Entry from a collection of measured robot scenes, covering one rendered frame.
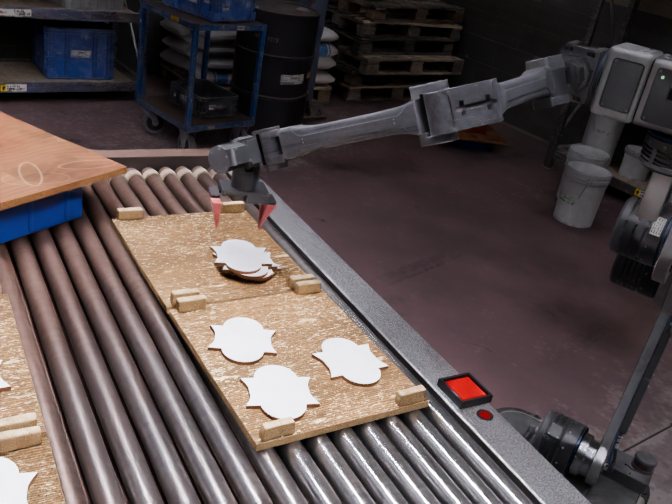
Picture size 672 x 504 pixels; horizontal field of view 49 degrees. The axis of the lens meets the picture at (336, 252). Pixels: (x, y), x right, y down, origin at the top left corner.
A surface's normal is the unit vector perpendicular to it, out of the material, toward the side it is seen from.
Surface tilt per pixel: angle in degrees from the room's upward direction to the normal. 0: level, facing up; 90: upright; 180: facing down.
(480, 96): 80
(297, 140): 89
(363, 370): 0
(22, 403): 0
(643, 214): 90
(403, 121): 89
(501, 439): 0
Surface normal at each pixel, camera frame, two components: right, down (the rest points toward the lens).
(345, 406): 0.17, -0.88
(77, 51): 0.53, 0.47
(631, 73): -0.54, 0.29
